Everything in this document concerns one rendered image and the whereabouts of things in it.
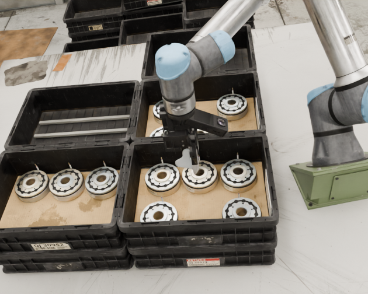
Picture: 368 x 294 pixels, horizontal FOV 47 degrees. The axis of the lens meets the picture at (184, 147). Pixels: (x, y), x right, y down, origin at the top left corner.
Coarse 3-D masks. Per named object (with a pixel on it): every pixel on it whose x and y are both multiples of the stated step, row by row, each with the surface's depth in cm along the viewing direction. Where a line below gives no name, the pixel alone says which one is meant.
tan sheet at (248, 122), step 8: (200, 104) 148; (208, 104) 148; (216, 104) 147; (248, 104) 145; (152, 112) 148; (208, 112) 145; (216, 112) 144; (248, 112) 142; (152, 120) 145; (240, 120) 140; (248, 120) 140; (152, 128) 142; (232, 128) 138; (240, 128) 137; (248, 128) 137; (256, 128) 137
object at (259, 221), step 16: (144, 144) 124; (160, 144) 123; (128, 160) 120; (128, 176) 116; (272, 176) 110; (272, 192) 108; (272, 208) 103; (128, 224) 105; (144, 224) 104; (160, 224) 103; (176, 224) 103; (192, 224) 102; (208, 224) 102; (224, 224) 102; (240, 224) 102; (256, 224) 101; (272, 224) 101
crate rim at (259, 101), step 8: (232, 72) 142; (240, 72) 142; (248, 72) 141; (256, 72) 141; (144, 80) 145; (152, 80) 144; (256, 80) 138; (256, 88) 137; (256, 96) 132; (136, 104) 136; (136, 112) 134; (136, 120) 133; (264, 120) 124; (136, 128) 129; (264, 128) 122; (152, 136) 125; (160, 136) 125; (200, 136) 123
